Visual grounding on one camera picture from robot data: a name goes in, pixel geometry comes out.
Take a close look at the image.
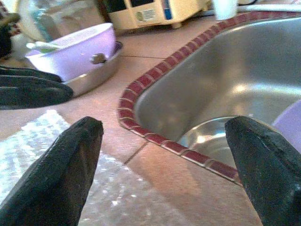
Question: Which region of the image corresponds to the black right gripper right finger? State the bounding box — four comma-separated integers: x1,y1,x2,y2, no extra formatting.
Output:
224,115,301,226

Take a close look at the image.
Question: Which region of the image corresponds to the purple plastic bowl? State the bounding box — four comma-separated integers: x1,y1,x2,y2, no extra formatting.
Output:
24,22,117,82
272,100,301,153

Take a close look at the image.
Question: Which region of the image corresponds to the large stainless steel bowl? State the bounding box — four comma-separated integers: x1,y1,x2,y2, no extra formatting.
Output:
62,41,123,97

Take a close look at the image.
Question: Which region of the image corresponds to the stainless steel sink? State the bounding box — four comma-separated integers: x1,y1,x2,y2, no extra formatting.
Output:
135,16,301,186

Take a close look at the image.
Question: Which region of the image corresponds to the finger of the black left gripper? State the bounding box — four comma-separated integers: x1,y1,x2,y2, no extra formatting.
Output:
0,65,63,83
0,75,74,110

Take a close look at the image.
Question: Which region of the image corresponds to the cream water ionizer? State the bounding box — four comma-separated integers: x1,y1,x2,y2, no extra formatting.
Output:
107,0,212,31

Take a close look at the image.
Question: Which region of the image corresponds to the blender with brown contents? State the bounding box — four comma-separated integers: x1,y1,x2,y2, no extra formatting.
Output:
50,0,104,36

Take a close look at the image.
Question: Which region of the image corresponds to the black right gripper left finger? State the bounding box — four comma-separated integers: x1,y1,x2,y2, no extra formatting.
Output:
0,116,104,226

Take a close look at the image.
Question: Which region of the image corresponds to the white and green spoon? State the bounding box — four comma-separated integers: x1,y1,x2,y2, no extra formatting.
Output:
25,41,64,54

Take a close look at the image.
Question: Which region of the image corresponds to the clear bubble wrap sheet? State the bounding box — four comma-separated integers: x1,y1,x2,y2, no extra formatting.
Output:
0,109,174,226

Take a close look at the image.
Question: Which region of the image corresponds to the white plastic jug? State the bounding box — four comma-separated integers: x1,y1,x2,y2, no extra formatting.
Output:
17,0,59,44

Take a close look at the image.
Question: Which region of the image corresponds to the white bottle with green cap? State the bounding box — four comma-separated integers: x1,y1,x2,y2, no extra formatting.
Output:
213,0,238,21

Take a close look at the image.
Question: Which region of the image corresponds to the red tile sink border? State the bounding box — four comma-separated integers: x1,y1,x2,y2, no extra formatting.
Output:
117,10,301,188

